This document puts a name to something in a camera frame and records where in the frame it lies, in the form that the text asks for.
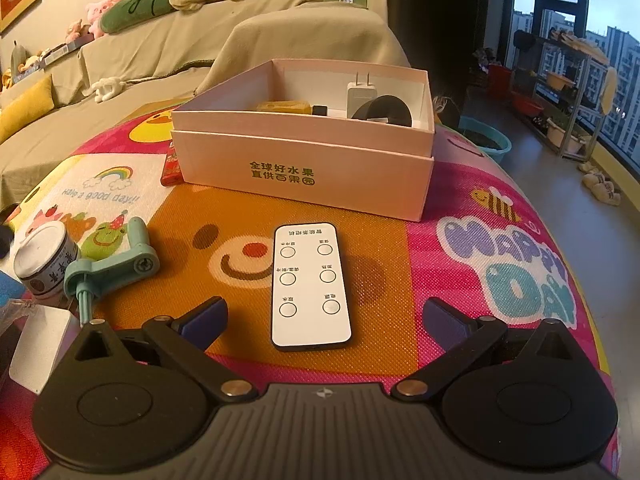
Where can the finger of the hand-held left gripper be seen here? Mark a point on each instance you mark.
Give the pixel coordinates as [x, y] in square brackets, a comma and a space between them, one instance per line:
[10, 287]

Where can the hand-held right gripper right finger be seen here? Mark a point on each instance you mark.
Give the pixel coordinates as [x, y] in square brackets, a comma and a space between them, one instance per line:
[447, 324]

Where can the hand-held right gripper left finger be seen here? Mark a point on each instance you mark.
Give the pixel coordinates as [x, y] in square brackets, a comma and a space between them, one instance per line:
[205, 321]

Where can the white lidded jar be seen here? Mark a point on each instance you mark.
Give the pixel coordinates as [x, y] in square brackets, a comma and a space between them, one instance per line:
[42, 250]

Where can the white square plastic box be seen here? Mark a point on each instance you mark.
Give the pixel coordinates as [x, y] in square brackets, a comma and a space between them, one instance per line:
[40, 350]

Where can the mint green clip holder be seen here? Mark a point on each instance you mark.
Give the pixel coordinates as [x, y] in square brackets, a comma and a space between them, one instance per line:
[115, 267]

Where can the white remote control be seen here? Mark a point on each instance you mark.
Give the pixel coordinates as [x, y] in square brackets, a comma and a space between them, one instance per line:
[310, 285]

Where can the red snack packet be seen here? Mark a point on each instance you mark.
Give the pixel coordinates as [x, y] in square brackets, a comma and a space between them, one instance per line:
[172, 170]

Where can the pink cardboard box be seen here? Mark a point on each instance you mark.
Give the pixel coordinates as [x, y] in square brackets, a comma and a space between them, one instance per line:
[300, 180]

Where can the black cone nozzle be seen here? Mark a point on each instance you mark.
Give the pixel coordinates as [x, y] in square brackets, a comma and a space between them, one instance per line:
[385, 107]

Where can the yellow bar with black cap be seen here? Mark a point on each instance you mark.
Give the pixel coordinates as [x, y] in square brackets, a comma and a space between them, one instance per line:
[285, 106]

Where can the white plug charger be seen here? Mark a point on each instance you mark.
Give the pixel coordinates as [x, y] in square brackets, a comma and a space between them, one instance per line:
[362, 100]

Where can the clear plastic bag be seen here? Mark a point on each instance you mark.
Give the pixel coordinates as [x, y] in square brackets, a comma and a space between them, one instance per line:
[12, 317]

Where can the colourful printed play mat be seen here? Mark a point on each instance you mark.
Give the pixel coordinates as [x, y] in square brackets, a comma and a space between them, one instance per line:
[200, 210]

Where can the teal basin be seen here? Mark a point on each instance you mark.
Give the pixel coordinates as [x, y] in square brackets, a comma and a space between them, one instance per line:
[495, 152]

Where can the yellow cushion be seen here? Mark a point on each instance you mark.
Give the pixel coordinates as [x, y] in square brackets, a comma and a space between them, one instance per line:
[25, 107]

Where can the straw bundle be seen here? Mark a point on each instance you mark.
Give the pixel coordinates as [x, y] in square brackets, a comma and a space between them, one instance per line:
[445, 110]

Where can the white plush toy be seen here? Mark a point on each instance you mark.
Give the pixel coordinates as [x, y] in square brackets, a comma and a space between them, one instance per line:
[105, 87]

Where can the white planter box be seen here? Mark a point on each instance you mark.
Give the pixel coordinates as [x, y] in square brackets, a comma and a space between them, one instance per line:
[565, 135]

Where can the red basin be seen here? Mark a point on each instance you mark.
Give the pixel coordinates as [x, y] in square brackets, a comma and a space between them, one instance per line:
[527, 106]

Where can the grey plush figure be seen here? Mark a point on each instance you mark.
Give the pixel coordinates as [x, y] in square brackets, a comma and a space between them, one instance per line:
[18, 55]

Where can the printed flat box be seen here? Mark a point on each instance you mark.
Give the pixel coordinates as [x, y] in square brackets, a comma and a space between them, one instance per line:
[62, 55]

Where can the red bucket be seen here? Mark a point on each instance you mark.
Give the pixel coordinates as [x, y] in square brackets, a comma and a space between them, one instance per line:
[500, 81]

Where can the metal storage rack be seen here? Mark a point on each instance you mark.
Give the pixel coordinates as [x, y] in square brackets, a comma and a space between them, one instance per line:
[580, 105]

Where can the pink plush toy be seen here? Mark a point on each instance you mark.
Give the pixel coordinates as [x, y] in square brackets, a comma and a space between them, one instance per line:
[102, 12]
[77, 32]

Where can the beige covered sofa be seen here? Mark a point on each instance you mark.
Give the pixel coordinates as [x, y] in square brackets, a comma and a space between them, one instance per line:
[175, 55]

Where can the yellow basin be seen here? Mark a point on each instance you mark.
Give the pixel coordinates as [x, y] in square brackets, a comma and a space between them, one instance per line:
[560, 80]

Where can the yellow hanging towel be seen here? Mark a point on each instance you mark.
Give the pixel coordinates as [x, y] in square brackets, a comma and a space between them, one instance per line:
[609, 90]

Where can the dark curtain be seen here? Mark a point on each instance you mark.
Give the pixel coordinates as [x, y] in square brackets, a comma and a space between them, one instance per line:
[450, 25]

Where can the green plush pillow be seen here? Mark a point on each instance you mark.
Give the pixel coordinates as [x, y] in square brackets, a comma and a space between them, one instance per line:
[135, 12]

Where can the large window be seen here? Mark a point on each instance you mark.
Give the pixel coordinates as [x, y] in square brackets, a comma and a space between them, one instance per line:
[615, 35]

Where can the green digital clock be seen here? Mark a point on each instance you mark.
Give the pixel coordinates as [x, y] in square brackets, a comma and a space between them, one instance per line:
[346, 0]

